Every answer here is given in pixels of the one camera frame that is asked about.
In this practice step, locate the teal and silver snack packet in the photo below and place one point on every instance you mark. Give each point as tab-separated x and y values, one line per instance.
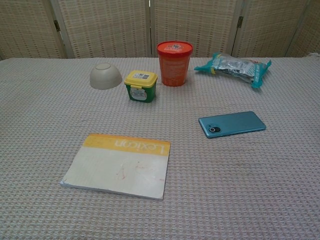
235	68

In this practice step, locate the woven tablecloth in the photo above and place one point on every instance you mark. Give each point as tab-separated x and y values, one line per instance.
225	187

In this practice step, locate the green tub with yellow lid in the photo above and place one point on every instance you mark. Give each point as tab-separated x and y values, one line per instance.
141	86

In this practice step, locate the beige upturned bowl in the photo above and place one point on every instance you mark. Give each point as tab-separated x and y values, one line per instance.
105	76

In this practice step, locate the yellow and white Lexicon notebook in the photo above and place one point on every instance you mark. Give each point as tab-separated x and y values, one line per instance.
117	167

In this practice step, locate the orange cup with red lid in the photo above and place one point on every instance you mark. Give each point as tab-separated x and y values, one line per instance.
174	65

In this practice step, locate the woven folding screen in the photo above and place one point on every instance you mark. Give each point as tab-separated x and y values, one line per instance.
112	25

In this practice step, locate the black smartphone with blue back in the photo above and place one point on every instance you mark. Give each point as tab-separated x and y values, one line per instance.
232	124

